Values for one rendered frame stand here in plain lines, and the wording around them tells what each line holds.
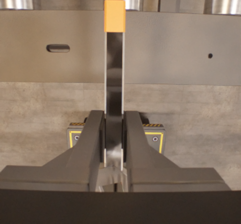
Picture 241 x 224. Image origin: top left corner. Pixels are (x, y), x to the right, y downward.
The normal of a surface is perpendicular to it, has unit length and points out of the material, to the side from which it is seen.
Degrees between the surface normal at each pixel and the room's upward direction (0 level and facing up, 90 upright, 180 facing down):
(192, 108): 0
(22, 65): 0
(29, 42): 0
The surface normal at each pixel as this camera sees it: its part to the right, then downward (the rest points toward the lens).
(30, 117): 0.01, 0.30
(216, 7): -0.73, 0.19
